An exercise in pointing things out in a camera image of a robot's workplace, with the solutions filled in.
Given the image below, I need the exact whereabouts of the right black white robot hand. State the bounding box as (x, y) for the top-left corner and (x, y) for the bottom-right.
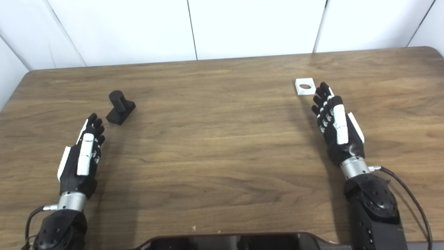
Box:
(311, 82), (365, 167)

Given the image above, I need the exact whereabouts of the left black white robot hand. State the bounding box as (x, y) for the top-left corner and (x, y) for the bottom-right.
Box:
(57, 113), (106, 200)

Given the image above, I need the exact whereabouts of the white square piece with hole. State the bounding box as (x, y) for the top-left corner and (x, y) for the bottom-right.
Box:
(295, 78), (316, 96)

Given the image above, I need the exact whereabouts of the black peg with square base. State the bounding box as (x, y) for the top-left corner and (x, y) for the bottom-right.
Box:
(106, 90), (136, 126)

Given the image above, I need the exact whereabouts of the black robot torso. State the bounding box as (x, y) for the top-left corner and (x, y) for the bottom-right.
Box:
(134, 233), (351, 250)

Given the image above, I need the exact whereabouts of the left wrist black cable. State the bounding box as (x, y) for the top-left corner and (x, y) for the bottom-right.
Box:
(22, 205), (58, 250)

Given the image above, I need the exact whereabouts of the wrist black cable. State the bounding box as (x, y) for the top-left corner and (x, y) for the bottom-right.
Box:
(22, 205), (58, 250)
(368, 166), (433, 250)

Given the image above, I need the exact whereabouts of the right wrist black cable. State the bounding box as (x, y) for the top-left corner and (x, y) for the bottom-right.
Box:
(368, 166), (433, 250)

